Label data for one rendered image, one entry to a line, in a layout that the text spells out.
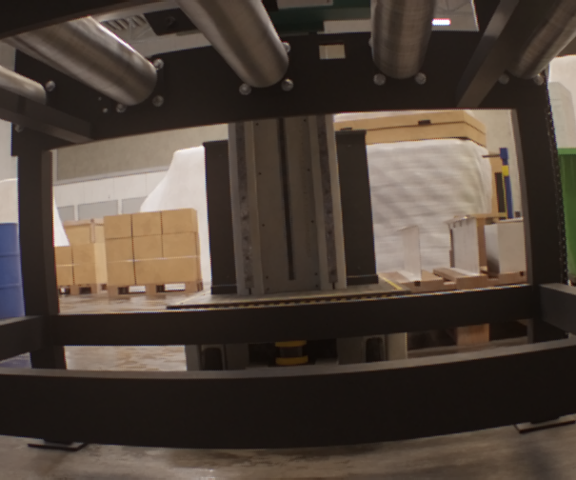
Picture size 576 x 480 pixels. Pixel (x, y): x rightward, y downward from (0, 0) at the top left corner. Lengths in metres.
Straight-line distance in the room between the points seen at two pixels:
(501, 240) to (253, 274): 1.23
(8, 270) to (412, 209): 3.73
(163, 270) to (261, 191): 7.34
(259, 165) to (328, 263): 0.38
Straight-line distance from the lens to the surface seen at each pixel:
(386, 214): 5.00
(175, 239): 9.82
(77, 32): 1.24
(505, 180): 5.17
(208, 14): 1.10
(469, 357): 0.76
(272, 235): 2.55
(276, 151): 2.56
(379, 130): 5.09
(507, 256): 3.33
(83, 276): 11.50
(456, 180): 4.87
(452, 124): 4.95
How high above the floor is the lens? 0.46
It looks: level
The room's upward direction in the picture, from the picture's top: 4 degrees counter-clockwise
